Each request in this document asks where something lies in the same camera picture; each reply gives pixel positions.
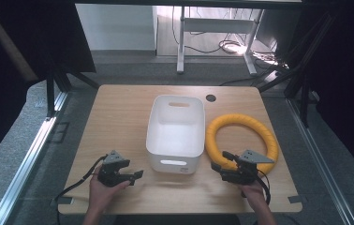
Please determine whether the aluminium floor rail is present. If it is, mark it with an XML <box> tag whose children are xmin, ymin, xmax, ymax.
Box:
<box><xmin>0</xmin><ymin>91</ymin><xmax>70</xmax><ymax>225</ymax></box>
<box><xmin>286</xmin><ymin>97</ymin><xmax>354</xmax><ymax>225</ymax></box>

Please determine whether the black metal stand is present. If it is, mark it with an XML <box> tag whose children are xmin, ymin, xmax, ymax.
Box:
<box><xmin>257</xmin><ymin>12</ymin><xmax>337</xmax><ymax>128</ymax></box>
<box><xmin>44</xmin><ymin>55</ymin><xmax>100</xmax><ymax>119</ymax></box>

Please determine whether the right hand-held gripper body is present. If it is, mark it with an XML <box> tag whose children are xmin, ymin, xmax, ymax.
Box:
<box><xmin>219</xmin><ymin>149</ymin><xmax>275</xmax><ymax>187</ymax></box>

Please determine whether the yellow ring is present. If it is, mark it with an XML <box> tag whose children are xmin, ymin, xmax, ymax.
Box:
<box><xmin>204</xmin><ymin>112</ymin><xmax>280</xmax><ymax>176</ymax></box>

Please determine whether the black curtain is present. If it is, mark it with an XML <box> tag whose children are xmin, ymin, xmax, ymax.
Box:
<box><xmin>286</xmin><ymin>0</ymin><xmax>354</xmax><ymax>187</ymax></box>
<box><xmin>0</xmin><ymin>0</ymin><xmax>97</xmax><ymax>172</ymax></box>

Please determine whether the person's dark clothing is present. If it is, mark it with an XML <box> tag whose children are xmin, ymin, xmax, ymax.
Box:
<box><xmin>112</xmin><ymin>213</ymin><xmax>243</xmax><ymax>225</ymax></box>

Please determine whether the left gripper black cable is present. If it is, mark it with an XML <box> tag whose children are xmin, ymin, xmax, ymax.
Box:
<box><xmin>54</xmin><ymin>154</ymin><xmax>109</xmax><ymax>225</ymax></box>

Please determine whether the black floor cable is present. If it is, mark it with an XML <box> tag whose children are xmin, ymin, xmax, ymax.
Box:
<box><xmin>170</xmin><ymin>6</ymin><xmax>229</xmax><ymax>54</ymax></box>

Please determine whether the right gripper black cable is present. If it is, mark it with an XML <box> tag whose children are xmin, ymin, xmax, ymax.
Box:
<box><xmin>242</xmin><ymin>168</ymin><xmax>273</xmax><ymax>207</ymax></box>

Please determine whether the person's right hand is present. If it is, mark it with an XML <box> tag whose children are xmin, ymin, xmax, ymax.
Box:
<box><xmin>238</xmin><ymin>179</ymin><xmax>269</xmax><ymax>208</ymax></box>

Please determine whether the coiled floor cable bundle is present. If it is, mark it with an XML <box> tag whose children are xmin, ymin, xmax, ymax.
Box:
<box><xmin>217</xmin><ymin>38</ymin><xmax>248</xmax><ymax>56</ymax></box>

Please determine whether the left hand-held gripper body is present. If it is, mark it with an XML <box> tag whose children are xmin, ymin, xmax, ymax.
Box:
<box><xmin>96</xmin><ymin>149</ymin><xmax>135</xmax><ymax>188</ymax></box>

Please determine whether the white plastic storage bin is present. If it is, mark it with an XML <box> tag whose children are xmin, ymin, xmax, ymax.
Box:
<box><xmin>145</xmin><ymin>95</ymin><xmax>207</xmax><ymax>175</ymax></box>

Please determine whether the tan diagonal pole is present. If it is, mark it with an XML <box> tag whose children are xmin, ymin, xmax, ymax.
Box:
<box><xmin>0</xmin><ymin>0</ymin><xmax>39</xmax><ymax>83</ymax></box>

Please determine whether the white desk frame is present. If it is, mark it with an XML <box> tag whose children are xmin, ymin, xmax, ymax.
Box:
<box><xmin>176</xmin><ymin>6</ymin><xmax>265</xmax><ymax>77</ymax></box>

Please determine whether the person's left hand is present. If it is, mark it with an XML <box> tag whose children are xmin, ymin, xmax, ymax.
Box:
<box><xmin>88</xmin><ymin>165</ymin><xmax>131</xmax><ymax>218</ymax></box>

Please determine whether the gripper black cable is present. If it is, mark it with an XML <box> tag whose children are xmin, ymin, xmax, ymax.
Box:
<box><xmin>54</xmin><ymin>154</ymin><xmax>109</xmax><ymax>225</ymax></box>
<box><xmin>242</xmin><ymin>168</ymin><xmax>273</xmax><ymax>207</ymax></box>

